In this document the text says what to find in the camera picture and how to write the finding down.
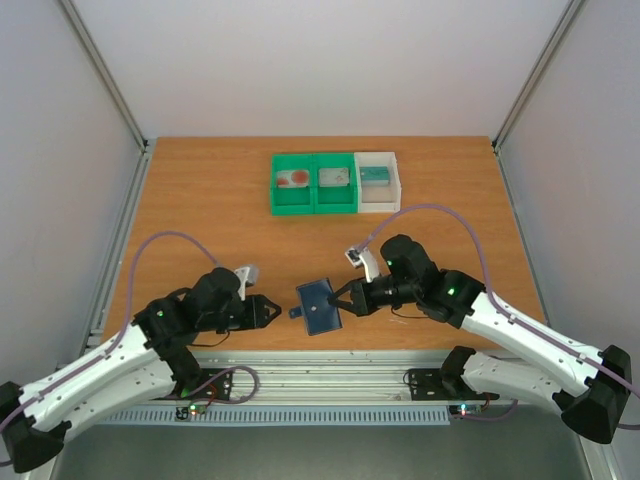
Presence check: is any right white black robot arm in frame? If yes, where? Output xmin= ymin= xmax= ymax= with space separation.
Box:
xmin=328 ymin=234 xmax=632 ymax=444

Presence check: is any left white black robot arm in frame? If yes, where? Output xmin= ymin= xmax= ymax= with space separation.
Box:
xmin=1 ymin=266 xmax=282 ymax=474

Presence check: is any right controller board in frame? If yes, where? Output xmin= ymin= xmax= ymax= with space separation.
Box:
xmin=449 ymin=403 xmax=487 ymax=418

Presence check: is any card with red circles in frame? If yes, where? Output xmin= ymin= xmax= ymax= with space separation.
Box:
xmin=275 ymin=169 xmax=310 ymax=189

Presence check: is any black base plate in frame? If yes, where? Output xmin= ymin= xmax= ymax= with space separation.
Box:
xmin=403 ymin=368 xmax=451 ymax=401
xmin=193 ymin=368 xmax=233 ymax=401

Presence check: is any left green bin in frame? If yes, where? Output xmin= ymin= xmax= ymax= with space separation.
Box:
xmin=270 ymin=154 xmax=316 ymax=216

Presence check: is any teal card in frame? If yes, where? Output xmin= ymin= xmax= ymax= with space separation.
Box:
xmin=360 ymin=166 xmax=391 ymax=187

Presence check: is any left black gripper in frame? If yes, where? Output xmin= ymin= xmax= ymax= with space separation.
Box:
xmin=200 ymin=295 xmax=282 ymax=332

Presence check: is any aluminium frame post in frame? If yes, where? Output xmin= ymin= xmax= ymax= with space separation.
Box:
xmin=492 ymin=0 xmax=587 ymax=156
xmin=58 ymin=0 xmax=151 ymax=156

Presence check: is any green bin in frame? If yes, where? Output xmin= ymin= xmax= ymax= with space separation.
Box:
xmin=270 ymin=154 xmax=316 ymax=216
xmin=313 ymin=152 xmax=359 ymax=214

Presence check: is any blue leather card holder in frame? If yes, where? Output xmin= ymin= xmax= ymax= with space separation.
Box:
xmin=288 ymin=278 xmax=343 ymax=336

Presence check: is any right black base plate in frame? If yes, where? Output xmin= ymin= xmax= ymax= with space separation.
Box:
xmin=403 ymin=368 xmax=451 ymax=401

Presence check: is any controller board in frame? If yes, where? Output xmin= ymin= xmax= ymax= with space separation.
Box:
xmin=449 ymin=403 xmax=487 ymax=418
xmin=174 ymin=404 xmax=208 ymax=421

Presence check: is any left aluminium frame post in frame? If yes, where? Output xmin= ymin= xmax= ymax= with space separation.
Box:
xmin=58 ymin=0 xmax=151 ymax=156

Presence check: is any aluminium front rail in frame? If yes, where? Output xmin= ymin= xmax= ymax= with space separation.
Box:
xmin=149 ymin=349 xmax=556 ymax=406

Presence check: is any grey white card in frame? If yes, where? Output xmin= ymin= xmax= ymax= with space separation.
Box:
xmin=318 ymin=167 xmax=350 ymax=188

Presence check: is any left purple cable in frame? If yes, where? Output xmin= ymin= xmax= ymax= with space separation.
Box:
xmin=0 ymin=230 xmax=241 ymax=436

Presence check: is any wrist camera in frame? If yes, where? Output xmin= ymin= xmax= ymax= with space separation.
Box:
xmin=234 ymin=264 xmax=260 ymax=301
xmin=345 ymin=246 xmax=380 ymax=283

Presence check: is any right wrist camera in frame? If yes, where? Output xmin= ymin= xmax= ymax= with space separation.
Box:
xmin=345 ymin=246 xmax=380 ymax=283

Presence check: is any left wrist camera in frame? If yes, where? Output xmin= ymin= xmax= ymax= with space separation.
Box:
xmin=234 ymin=264 xmax=260 ymax=301

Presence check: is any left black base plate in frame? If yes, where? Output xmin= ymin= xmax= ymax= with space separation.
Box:
xmin=193 ymin=368 xmax=233 ymax=401

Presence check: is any right aluminium frame post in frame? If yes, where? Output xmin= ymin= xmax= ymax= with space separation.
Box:
xmin=492 ymin=0 xmax=587 ymax=156

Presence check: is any left controller board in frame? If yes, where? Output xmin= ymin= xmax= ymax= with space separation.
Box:
xmin=174 ymin=404 xmax=208 ymax=421

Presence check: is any white bin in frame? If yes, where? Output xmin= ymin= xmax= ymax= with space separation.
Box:
xmin=354 ymin=151 xmax=402 ymax=213

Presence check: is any middle green bin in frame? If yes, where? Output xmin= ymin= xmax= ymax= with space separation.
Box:
xmin=313 ymin=152 xmax=359 ymax=214

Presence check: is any grey slotted cable duct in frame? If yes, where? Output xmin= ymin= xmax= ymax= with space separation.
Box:
xmin=102 ymin=405 xmax=450 ymax=428

